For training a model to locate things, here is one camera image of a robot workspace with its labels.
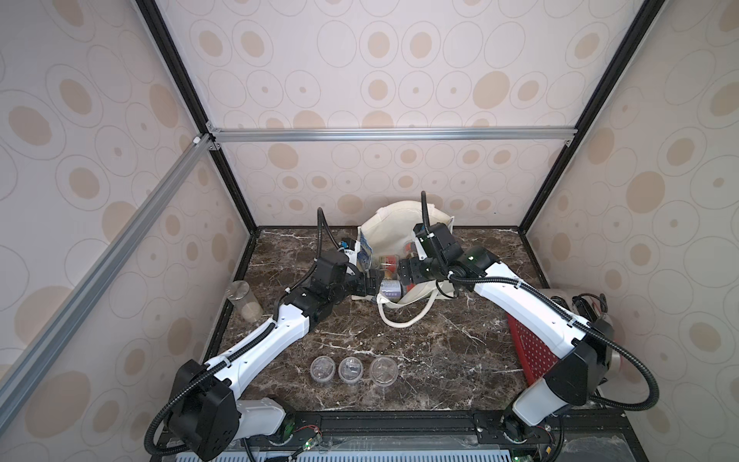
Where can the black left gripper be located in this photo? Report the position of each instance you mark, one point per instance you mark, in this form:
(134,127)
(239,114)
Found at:
(366,288)

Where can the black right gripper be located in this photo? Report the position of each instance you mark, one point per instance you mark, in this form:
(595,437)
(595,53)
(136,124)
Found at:
(406,271)

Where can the cream canvas starry night bag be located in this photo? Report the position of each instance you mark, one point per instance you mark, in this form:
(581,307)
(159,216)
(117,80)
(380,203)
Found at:
(383,240)

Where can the clear seed jar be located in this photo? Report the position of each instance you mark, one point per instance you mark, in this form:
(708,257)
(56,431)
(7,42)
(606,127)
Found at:
(323,369)
(384,371)
(351,370)

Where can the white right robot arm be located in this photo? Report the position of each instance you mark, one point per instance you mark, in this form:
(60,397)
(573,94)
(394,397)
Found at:
(584,348)

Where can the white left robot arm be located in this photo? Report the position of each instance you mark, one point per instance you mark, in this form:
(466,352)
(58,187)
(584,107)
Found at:
(205,412)

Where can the purple label seed jar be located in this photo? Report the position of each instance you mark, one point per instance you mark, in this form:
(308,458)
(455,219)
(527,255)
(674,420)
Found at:
(391,290)

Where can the silver aluminium crossbar back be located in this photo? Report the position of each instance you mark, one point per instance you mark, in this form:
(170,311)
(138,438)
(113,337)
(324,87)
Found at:
(445,134)

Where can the silver aluminium bar left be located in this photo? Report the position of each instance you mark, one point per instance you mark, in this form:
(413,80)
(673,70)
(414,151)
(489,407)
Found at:
(43,352)

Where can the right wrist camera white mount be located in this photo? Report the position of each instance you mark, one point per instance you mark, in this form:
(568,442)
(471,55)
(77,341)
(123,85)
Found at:
(420,245)

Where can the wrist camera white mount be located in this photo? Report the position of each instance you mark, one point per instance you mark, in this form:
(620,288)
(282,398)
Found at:
(420,245)
(351,248)

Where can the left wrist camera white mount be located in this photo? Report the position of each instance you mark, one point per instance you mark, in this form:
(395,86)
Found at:
(351,248)

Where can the clear plastic jar by wall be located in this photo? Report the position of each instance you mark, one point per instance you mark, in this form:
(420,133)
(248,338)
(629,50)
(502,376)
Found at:
(241,295)

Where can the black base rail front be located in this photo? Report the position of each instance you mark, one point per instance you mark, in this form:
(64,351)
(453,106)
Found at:
(575,435)

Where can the black corner frame post left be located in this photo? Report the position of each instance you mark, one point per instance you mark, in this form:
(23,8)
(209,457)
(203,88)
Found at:
(155,24)

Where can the black corner frame post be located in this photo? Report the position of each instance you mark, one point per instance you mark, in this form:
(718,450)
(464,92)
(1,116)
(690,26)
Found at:
(627,48)
(155,24)

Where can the black corner frame post right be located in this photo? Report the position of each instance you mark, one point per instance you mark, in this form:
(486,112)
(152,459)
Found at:
(627,48)

